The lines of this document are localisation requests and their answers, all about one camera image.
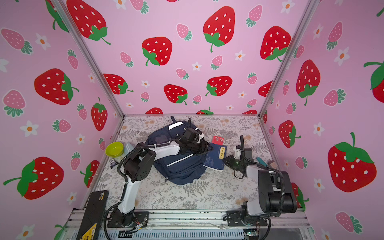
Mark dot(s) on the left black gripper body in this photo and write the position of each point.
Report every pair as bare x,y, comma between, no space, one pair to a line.
196,147

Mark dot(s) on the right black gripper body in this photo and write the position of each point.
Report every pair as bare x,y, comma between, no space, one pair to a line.
234,163

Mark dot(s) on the blue passport booklet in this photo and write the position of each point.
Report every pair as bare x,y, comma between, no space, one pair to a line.
215,158

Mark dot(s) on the navy blue student backpack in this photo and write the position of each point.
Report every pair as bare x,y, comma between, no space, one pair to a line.
178,168

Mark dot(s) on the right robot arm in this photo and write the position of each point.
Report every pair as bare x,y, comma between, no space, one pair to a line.
275,193

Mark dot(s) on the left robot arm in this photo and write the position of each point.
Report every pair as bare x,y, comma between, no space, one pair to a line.
134,168

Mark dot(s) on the red small card pack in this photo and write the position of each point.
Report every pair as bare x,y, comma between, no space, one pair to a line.
218,140

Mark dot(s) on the teal pen case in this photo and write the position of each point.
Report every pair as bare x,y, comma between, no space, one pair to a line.
260,161

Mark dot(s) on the green lid clear jar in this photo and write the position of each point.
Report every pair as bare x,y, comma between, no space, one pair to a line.
114,150

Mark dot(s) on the small dark snack packet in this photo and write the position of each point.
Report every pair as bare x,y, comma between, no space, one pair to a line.
112,163

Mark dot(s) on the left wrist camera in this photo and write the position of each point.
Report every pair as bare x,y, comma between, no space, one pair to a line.
198,135

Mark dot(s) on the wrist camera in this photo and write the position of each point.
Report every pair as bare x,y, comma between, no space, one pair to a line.
198,135
237,152

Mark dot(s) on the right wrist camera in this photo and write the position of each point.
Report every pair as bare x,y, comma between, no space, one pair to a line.
237,152

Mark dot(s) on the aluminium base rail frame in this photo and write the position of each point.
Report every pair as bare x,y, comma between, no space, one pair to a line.
191,225

